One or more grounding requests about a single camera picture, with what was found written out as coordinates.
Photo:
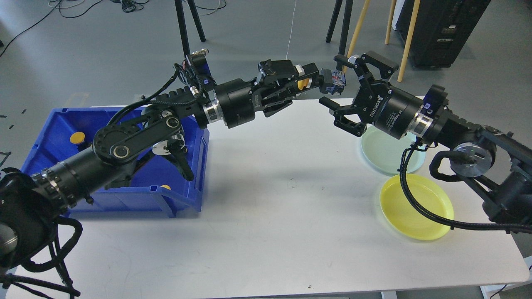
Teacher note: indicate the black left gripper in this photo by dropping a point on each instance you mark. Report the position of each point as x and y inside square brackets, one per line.
[274, 90]

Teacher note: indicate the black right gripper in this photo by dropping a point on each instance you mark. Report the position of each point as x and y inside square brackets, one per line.
[388, 112]

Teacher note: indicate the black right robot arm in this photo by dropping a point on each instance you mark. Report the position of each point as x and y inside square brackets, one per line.
[490, 162]

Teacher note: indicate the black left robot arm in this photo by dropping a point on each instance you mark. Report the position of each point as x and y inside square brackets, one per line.
[33, 231]

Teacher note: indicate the light green plastic plate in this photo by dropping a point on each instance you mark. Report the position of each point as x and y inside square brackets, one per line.
[383, 151]

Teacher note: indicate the blue plastic storage bin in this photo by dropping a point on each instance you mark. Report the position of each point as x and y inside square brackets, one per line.
[145, 193]

